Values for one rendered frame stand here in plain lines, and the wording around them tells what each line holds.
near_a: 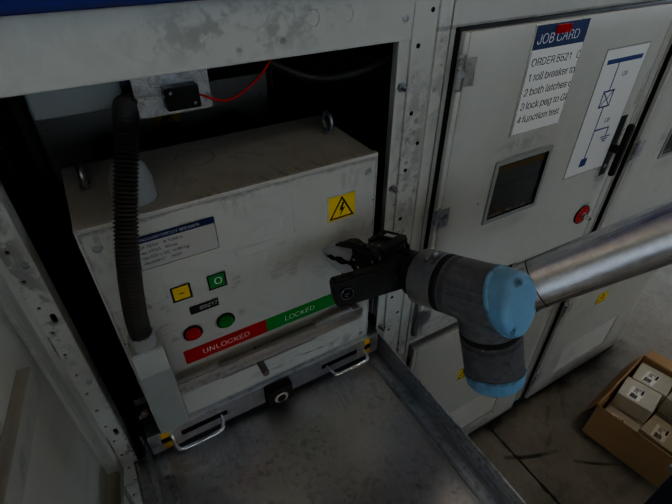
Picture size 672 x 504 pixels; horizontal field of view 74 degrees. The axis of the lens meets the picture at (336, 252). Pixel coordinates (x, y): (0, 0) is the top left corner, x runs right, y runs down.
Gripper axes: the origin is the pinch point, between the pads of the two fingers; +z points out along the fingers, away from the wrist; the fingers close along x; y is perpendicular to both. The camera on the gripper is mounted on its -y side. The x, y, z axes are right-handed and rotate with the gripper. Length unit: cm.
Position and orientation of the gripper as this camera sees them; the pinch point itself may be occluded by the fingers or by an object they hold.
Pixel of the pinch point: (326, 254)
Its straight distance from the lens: 83.4
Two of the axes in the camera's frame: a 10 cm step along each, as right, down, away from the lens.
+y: 7.1, -4.3, 5.6
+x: -1.9, -8.8, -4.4
